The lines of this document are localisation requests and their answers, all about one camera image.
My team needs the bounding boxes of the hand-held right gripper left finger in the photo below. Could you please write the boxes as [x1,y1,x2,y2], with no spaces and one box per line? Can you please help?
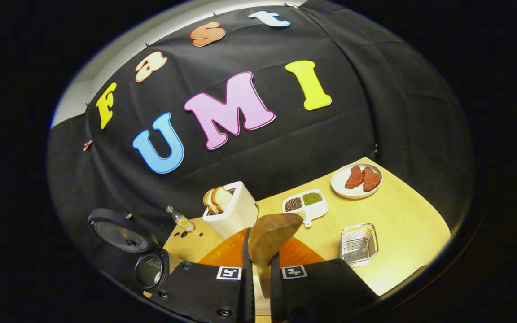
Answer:
[149,228,255,323]

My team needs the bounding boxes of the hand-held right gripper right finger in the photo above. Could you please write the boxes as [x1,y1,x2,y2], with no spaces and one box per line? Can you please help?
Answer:
[270,236,380,323]

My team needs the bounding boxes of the wooden spoon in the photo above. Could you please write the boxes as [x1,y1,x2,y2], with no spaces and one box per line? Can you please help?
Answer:
[248,213,304,299]

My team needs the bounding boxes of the dark lidded rice cooker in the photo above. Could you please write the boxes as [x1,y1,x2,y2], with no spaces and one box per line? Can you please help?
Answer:
[87,208,171,297]

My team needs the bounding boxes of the small clear glass bottle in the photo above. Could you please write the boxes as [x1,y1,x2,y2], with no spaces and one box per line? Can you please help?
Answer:
[166,205,195,233]

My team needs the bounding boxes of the white divided grain dish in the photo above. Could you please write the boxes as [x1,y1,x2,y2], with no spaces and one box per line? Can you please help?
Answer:
[282,189,329,228]

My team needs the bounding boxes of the white toaster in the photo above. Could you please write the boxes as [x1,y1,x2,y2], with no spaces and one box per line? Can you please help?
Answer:
[202,181,259,240]

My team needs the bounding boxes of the white round plate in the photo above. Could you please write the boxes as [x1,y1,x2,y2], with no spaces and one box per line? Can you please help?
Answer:
[331,162,383,199]

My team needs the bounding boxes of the black backdrop cloth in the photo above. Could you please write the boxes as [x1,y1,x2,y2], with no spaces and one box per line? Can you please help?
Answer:
[47,0,474,297]

